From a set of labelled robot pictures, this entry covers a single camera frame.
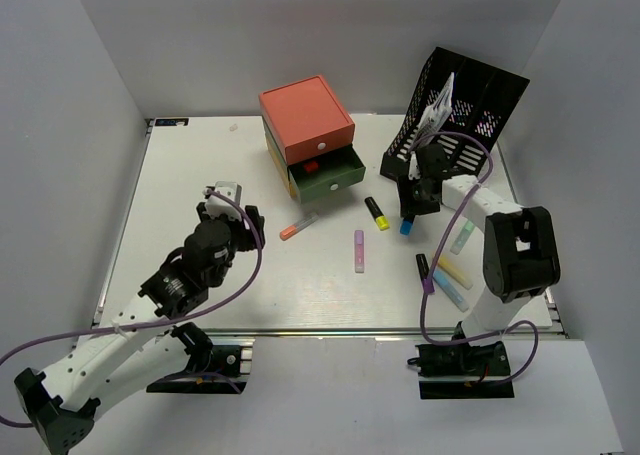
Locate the black blue highlighter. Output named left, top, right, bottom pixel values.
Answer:
left=399, top=217, right=414, bottom=236

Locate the black yellow highlighter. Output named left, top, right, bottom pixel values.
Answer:
left=364, top=196, right=390, bottom=231

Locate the orange grey highlighter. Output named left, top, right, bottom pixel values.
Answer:
left=279, top=212, right=319, bottom=241

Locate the white printed paper booklet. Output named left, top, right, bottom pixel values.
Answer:
left=408, top=72, right=455, bottom=153

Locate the green drawer box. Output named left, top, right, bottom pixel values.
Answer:
left=263, top=123, right=366, bottom=204

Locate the black purple highlighter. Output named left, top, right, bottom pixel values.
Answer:
left=415, top=253, right=434, bottom=296

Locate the black orange highlighter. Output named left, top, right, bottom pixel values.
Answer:
left=302, top=160, right=320, bottom=173

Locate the yellow bottom drawer box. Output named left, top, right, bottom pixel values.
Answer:
left=266, top=139, right=297, bottom=200

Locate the coral top drawer box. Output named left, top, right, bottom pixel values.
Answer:
left=259, top=75, right=355, bottom=165

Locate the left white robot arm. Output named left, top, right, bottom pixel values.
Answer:
left=14, top=197, right=265, bottom=454

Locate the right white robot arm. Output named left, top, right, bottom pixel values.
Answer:
left=397, top=143, right=560, bottom=374

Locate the pastel green highlighter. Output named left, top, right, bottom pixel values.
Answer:
left=450, top=220, right=475, bottom=255

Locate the pastel purple highlighter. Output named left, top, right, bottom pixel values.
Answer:
left=354, top=230, right=365, bottom=273

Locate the pastel blue highlighter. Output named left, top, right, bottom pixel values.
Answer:
left=433, top=269, right=469, bottom=312

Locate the pastel yellow highlighter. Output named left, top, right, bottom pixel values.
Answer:
left=436, top=255, right=473, bottom=290

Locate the black three-slot file holder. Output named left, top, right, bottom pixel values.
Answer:
left=380, top=47, right=530, bottom=180

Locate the black label sticker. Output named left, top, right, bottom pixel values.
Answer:
left=154, top=118, right=189, bottom=127

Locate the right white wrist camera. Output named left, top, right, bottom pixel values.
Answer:
left=408, top=151, right=421, bottom=181

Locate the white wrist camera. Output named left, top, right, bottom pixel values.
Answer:
left=203, top=181, right=242, bottom=221
left=408, top=151, right=421, bottom=181

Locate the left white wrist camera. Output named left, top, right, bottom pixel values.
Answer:
left=203, top=181, right=242, bottom=221

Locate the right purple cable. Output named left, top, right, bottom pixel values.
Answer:
left=407, top=130, right=540, bottom=389

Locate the purple cable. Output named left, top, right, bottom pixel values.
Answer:
left=0, top=190, right=264, bottom=429
left=407, top=130, right=540, bottom=389

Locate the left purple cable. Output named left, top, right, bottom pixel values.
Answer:
left=0, top=190, right=264, bottom=429

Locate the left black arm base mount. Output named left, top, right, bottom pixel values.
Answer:
left=146, top=323, right=252, bottom=395

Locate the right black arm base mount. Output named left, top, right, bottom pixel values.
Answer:
left=407, top=341, right=515, bottom=400

